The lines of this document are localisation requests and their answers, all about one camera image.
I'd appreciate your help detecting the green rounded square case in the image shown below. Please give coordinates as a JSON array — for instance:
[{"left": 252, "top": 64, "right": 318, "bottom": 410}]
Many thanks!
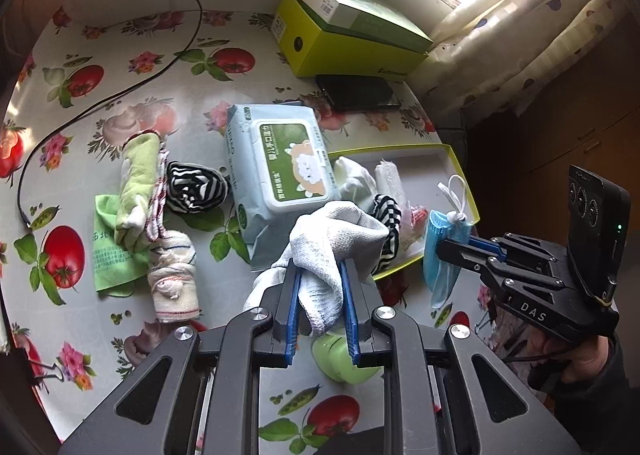
[{"left": 310, "top": 327, "right": 383, "bottom": 384}]

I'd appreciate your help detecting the black white striped sock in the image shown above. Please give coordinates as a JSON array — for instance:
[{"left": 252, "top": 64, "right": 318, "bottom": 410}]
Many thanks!
[
  {"left": 165, "top": 161, "right": 231, "bottom": 215},
  {"left": 372, "top": 194, "right": 403, "bottom": 276}
]

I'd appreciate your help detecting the cream spotted curtain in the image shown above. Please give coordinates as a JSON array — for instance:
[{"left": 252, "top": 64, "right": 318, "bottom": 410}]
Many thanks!
[{"left": 410, "top": 0, "right": 631, "bottom": 121}]

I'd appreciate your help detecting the yellow-green box lid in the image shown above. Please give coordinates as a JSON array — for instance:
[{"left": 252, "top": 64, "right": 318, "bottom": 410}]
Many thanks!
[{"left": 324, "top": 142, "right": 482, "bottom": 281}]

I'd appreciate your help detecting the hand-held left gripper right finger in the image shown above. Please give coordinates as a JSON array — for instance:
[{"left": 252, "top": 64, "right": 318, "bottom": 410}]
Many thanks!
[{"left": 341, "top": 259, "right": 582, "bottom": 455}]

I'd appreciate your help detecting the person's right forearm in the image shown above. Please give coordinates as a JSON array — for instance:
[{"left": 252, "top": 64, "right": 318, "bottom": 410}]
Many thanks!
[{"left": 550, "top": 335, "right": 640, "bottom": 455}]

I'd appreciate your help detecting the black power bank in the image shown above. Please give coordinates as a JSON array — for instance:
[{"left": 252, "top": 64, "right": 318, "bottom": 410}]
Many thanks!
[{"left": 315, "top": 74, "right": 403, "bottom": 112}]

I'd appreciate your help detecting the floral plastic tablecloth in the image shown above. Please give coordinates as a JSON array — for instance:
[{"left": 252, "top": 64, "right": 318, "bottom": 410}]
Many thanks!
[{"left": 0, "top": 10, "right": 496, "bottom": 446}]

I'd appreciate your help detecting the green white carton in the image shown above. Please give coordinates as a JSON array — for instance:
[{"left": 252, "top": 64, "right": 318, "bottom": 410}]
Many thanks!
[{"left": 289, "top": 0, "right": 433, "bottom": 53}]

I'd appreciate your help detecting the green rabbit towel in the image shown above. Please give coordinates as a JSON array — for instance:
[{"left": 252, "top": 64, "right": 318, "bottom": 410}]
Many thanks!
[{"left": 114, "top": 132, "right": 170, "bottom": 245}]

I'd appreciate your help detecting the green microfibre cloth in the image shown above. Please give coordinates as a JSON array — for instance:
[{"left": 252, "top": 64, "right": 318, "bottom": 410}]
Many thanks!
[{"left": 92, "top": 192, "right": 151, "bottom": 298}]

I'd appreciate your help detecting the yellow-green shoe box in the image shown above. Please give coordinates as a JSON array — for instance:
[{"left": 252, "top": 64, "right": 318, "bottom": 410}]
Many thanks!
[{"left": 272, "top": 0, "right": 433, "bottom": 81}]

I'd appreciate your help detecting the pale green white sock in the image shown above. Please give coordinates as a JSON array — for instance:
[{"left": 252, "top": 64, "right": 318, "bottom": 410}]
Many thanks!
[{"left": 332, "top": 155, "right": 378, "bottom": 201}]

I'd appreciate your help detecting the person's right hand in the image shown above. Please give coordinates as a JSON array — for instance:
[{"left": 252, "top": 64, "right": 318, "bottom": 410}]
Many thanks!
[{"left": 527, "top": 335, "right": 611, "bottom": 383}]

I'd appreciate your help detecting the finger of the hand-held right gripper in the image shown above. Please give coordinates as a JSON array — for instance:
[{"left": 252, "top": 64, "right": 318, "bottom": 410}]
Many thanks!
[
  {"left": 439, "top": 240, "right": 573, "bottom": 293},
  {"left": 470, "top": 233, "right": 568, "bottom": 271}
]

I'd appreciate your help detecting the blue face mask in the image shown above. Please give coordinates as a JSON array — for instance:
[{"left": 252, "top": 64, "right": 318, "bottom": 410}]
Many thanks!
[{"left": 422, "top": 174, "right": 473, "bottom": 308}]

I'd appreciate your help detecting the white knit glove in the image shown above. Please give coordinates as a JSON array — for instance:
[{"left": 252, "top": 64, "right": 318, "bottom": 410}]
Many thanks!
[{"left": 243, "top": 200, "right": 391, "bottom": 338}]

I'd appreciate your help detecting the red printed plastic bag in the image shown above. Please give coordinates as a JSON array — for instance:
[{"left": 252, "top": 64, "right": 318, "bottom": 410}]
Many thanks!
[{"left": 400, "top": 205, "right": 430, "bottom": 251}]

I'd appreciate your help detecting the wet wipes pack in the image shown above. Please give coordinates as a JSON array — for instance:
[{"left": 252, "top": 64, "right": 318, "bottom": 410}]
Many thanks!
[{"left": 225, "top": 102, "right": 337, "bottom": 272}]

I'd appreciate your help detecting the knotted white striped towel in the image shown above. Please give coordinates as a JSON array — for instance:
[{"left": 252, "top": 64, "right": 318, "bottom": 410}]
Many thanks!
[{"left": 146, "top": 230, "right": 201, "bottom": 323}]

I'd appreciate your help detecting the white gauze roll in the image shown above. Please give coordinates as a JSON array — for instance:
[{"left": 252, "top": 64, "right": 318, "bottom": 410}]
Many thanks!
[{"left": 375, "top": 159, "right": 408, "bottom": 201}]

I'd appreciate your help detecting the brown wooden cabinet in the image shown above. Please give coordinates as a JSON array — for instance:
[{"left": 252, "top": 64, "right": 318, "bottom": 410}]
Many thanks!
[{"left": 465, "top": 20, "right": 640, "bottom": 216}]

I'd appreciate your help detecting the thin black power cable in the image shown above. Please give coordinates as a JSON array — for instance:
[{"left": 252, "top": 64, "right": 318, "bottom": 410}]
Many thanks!
[{"left": 17, "top": 0, "right": 203, "bottom": 228}]

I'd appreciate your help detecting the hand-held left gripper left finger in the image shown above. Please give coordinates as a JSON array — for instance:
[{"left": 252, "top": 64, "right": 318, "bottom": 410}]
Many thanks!
[{"left": 59, "top": 259, "right": 302, "bottom": 455}]

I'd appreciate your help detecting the black binder clip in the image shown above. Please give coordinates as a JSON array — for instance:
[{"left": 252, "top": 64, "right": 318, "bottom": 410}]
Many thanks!
[{"left": 27, "top": 360, "right": 68, "bottom": 386}]

